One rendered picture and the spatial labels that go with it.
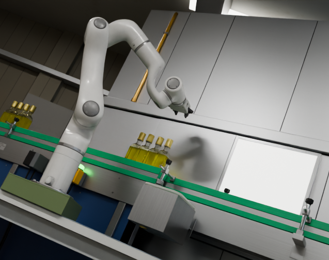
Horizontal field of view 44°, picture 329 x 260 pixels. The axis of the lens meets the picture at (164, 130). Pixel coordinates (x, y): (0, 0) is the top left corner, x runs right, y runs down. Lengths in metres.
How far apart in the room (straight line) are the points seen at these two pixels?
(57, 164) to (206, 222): 0.69
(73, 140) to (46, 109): 3.14
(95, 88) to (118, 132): 0.75
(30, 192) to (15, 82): 3.89
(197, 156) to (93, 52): 0.78
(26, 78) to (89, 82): 3.67
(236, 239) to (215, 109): 0.82
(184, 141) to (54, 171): 0.82
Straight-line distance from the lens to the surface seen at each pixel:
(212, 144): 2.18
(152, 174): 1.93
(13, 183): 1.68
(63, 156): 1.72
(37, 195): 1.64
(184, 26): 2.77
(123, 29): 1.96
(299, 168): 2.05
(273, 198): 2.01
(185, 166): 2.18
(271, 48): 2.47
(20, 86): 5.42
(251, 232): 1.79
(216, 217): 1.84
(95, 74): 1.83
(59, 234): 1.66
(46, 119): 4.81
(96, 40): 1.86
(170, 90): 1.88
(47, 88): 5.21
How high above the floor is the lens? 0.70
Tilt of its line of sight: 18 degrees up
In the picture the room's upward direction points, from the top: 24 degrees clockwise
